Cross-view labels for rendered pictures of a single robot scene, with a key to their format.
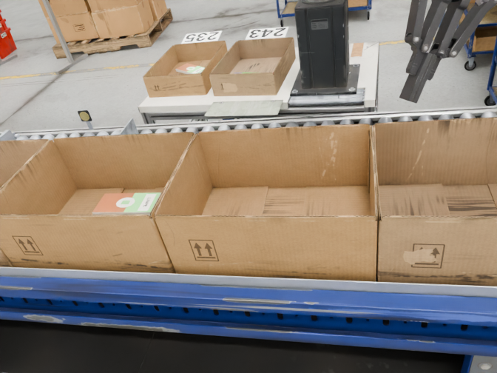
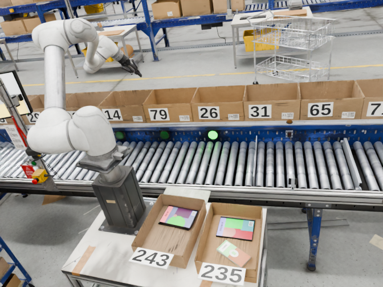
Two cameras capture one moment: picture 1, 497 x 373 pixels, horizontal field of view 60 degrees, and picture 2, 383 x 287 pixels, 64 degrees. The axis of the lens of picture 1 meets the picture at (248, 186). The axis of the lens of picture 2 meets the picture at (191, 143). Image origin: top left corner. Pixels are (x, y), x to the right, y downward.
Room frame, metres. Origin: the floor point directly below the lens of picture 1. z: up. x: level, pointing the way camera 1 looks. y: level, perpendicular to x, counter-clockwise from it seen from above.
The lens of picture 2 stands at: (2.99, 0.04, 2.08)
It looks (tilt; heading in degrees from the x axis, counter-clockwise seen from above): 33 degrees down; 180
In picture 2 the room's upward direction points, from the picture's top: 10 degrees counter-clockwise
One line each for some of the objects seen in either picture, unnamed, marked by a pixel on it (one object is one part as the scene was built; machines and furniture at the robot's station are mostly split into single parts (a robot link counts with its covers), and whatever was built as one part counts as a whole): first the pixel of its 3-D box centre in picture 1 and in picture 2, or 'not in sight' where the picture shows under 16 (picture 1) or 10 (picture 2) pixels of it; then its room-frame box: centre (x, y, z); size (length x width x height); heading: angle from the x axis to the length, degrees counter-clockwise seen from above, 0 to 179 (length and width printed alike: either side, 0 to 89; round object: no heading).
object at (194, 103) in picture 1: (262, 75); (168, 240); (1.86, -0.17, 0.74); 1.00 x 0.58 x 0.03; 68
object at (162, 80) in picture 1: (188, 67); (231, 238); (1.97, 0.16, 0.80); 0.38 x 0.28 x 0.10; 159
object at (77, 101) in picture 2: not in sight; (88, 107); (0.45, -0.79, 0.97); 0.39 x 0.29 x 0.17; 72
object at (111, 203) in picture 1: (127, 204); not in sight; (0.87, 0.31, 0.89); 0.16 x 0.07 x 0.02; 72
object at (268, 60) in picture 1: (254, 65); (171, 227); (1.83, -0.14, 0.80); 0.38 x 0.28 x 0.10; 156
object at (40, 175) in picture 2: not in sight; (43, 176); (1.20, -1.02, 0.84); 0.15 x 0.09 x 0.07; 72
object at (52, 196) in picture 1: (106, 200); (219, 103); (0.81, 0.32, 0.96); 0.39 x 0.29 x 0.17; 72
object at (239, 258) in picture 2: (191, 69); (233, 253); (2.04, 0.15, 0.76); 0.16 x 0.07 x 0.02; 38
